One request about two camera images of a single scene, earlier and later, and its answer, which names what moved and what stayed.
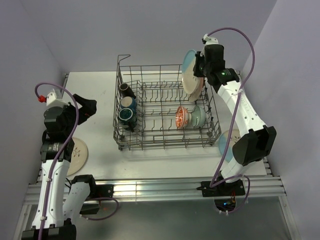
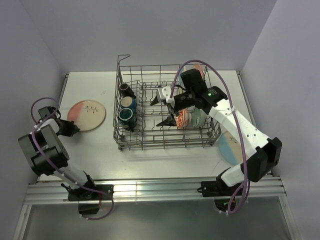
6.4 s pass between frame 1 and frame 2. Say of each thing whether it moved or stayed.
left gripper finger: moved
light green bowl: stayed
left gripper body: moved
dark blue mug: stayed
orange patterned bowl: stayed
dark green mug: stayed
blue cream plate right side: stayed
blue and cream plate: moved
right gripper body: moved
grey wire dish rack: stayed
